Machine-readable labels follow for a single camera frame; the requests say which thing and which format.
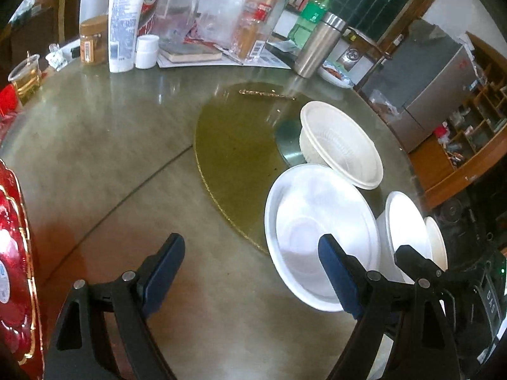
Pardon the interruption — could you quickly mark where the small white cup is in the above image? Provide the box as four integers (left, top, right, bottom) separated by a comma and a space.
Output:
135, 35, 160, 69

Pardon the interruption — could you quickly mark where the plastic cup of tea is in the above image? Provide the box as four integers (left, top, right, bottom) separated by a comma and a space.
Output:
8, 53, 42, 105

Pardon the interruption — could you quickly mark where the red gold-rimmed plate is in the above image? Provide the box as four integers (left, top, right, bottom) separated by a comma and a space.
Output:
0, 158, 44, 369

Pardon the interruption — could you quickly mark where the red and white can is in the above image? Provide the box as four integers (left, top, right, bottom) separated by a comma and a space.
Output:
137, 0, 165, 36

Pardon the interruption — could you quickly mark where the dark book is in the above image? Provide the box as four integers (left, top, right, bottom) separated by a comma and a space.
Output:
158, 41, 223, 64

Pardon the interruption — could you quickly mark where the wooden shelf unit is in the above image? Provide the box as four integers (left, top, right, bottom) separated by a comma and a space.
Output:
408, 83, 507, 210

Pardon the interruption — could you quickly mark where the round metal turntable disc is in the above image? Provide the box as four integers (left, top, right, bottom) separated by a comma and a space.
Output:
275, 119, 307, 167

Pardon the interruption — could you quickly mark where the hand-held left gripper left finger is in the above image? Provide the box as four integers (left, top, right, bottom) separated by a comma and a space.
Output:
42, 233, 186, 380

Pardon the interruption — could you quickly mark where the stainless steel thermos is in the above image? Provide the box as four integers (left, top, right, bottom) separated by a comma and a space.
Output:
293, 13, 347, 78

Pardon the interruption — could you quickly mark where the white appliance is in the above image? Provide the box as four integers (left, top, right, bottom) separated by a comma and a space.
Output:
335, 28, 387, 84

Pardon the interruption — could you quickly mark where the clear plastic pitcher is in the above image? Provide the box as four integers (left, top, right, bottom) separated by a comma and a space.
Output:
152, 0, 202, 46

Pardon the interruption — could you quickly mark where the small glass bottle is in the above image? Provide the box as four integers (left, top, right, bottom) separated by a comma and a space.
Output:
45, 43, 70, 72

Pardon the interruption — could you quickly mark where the gold chopstick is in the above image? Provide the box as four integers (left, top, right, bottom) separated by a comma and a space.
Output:
238, 88, 297, 100

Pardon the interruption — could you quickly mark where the white disposable bowl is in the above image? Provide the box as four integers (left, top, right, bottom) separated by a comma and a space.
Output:
265, 163, 382, 313
376, 191, 433, 286

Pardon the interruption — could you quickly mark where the small cream disposable bowl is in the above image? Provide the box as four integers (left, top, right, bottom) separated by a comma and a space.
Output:
424, 216, 448, 272

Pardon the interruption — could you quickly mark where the green plastic bottle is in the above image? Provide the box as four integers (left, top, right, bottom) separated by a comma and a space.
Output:
287, 0, 337, 50

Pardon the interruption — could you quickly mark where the red packet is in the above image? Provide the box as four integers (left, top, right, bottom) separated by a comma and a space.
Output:
0, 85, 22, 117

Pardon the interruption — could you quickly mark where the patterned bowl with food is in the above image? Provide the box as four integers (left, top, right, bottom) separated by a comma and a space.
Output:
319, 61, 355, 88

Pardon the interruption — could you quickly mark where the silver refrigerator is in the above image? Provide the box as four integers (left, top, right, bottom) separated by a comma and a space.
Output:
358, 18, 478, 153

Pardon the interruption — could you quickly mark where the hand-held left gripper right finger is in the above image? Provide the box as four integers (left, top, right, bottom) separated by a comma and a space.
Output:
318, 233, 461, 380

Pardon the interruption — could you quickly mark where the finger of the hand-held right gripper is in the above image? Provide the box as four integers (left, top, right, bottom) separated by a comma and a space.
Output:
395, 244, 480, 290

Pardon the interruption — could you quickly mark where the cream ribbed disposable bowl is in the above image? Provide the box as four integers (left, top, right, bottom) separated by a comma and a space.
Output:
299, 101, 384, 190

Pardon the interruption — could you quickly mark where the orange bottle in bag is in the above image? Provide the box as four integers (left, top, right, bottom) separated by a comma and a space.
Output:
230, 0, 278, 62

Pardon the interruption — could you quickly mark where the round gold turntable mat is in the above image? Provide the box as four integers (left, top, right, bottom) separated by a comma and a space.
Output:
194, 82, 313, 256

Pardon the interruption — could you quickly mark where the white lotion tube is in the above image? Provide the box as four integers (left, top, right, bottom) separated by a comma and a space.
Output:
108, 0, 148, 74

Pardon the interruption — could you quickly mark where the amber jar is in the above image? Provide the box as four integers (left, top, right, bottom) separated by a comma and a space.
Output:
79, 16, 111, 65

